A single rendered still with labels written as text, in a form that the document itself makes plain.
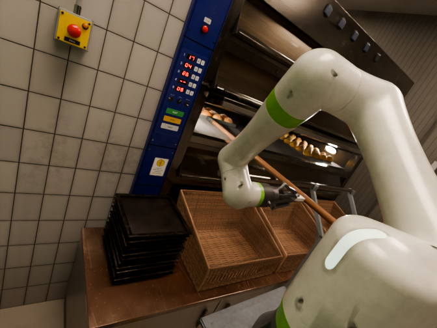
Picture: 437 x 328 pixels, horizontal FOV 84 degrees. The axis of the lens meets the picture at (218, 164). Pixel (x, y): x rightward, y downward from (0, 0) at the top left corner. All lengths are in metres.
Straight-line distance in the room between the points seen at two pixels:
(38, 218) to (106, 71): 0.76
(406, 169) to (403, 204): 0.07
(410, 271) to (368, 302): 0.05
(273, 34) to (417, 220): 1.14
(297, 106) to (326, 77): 0.08
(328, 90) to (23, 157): 1.12
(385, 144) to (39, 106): 1.11
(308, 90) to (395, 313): 0.40
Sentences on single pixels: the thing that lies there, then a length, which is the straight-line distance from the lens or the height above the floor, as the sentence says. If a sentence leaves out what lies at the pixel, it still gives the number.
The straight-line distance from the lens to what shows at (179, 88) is 1.17.
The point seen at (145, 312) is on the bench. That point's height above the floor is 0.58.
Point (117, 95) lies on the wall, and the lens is 1.15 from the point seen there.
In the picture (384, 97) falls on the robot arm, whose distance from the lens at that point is 0.64.
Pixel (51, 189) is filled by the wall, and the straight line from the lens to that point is 1.33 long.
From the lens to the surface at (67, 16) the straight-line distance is 1.02.
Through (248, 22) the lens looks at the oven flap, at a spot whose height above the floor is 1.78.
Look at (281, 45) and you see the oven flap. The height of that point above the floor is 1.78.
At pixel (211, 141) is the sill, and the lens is 1.39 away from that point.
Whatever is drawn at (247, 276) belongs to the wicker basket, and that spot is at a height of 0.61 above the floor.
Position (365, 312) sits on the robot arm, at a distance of 0.33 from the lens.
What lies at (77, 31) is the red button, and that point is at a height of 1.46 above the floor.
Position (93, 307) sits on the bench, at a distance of 1.16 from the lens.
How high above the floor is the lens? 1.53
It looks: 19 degrees down
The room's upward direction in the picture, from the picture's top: 24 degrees clockwise
